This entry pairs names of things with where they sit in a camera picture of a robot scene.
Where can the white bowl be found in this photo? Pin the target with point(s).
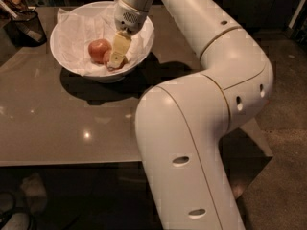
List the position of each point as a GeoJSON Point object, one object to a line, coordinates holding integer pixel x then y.
{"type": "Point", "coordinates": [64, 55]}

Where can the black mesh pen cup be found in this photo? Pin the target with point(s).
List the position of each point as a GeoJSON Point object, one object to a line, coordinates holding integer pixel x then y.
{"type": "Point", "coordinates": [30, 29]}

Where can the red apple with sticker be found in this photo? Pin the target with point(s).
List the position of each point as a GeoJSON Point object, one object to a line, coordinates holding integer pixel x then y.
{"type": "Point", "coordinates": [123, 63]}

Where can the white object under table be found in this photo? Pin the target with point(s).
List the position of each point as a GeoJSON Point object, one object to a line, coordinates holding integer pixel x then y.
{"type": "Point", "coordinates": [19, 209]}

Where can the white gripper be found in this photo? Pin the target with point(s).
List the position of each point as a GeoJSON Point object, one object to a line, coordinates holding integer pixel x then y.
{"type": "Point", "coordinates": [129, 18]}

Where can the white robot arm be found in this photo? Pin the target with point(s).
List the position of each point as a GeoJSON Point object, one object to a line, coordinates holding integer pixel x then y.
{"type": "Point", "coordinates": [180, 122]}

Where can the white crumpled paper liner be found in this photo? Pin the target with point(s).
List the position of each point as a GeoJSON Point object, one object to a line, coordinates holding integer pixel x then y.
{"type": "Point", "coordinates": [76, 39]}

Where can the items in pen cup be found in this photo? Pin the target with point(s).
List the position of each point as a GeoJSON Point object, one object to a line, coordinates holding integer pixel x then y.
{"type": "Point", "coordinates": [12, 2]}

